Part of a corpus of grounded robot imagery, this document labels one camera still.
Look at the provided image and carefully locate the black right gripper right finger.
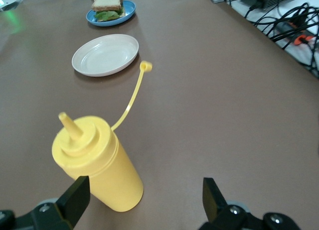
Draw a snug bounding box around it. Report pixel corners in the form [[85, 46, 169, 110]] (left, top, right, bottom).
[[198, 177, 305, 230]]

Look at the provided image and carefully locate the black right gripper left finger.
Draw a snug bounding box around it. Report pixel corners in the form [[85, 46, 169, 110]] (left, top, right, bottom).
[[0, 175, 90, 230]]

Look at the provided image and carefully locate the large toasted bread slice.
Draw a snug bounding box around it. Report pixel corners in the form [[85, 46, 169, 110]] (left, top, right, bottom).
[[91, 0, 123, 11]]

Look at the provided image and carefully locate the yellow squeeze bottle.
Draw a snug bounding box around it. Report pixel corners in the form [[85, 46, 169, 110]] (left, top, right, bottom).
[[51, 60, 153, 213]]

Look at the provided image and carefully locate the blue plate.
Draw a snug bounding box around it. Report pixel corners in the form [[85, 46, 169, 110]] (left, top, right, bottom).
[[86, 0, 137, 27]]

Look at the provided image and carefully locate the beige plate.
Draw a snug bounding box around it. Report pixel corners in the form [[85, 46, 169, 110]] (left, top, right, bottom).
[[71, 33, 140, 78]]

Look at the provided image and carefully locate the black power plug cable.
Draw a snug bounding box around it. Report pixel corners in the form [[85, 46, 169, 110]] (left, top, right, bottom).
[[244, 0, 266, 18]]

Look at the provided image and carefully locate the black power strip orange switch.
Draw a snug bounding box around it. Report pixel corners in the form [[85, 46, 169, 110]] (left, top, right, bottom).
[[275, 20, 319, 45]]

